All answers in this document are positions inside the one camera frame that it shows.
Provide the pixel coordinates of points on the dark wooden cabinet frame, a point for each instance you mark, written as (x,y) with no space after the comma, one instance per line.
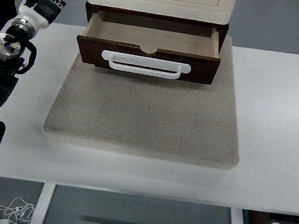
(222,29)

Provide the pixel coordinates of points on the beige fabric cushion pad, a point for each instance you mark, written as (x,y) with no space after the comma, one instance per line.
(147,116)

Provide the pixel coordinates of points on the dark wooden drawer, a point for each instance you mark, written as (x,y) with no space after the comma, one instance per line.
(159,39)

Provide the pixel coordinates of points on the left white table leg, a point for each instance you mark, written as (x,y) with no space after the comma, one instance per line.
(43,204)

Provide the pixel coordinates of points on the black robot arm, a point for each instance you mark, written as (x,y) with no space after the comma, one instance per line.
(17,53)

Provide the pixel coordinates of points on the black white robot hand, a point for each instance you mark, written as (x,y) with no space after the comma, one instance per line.
(40,13)

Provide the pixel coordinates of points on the white plastic drawer handle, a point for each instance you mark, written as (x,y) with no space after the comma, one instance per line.
(145,65)

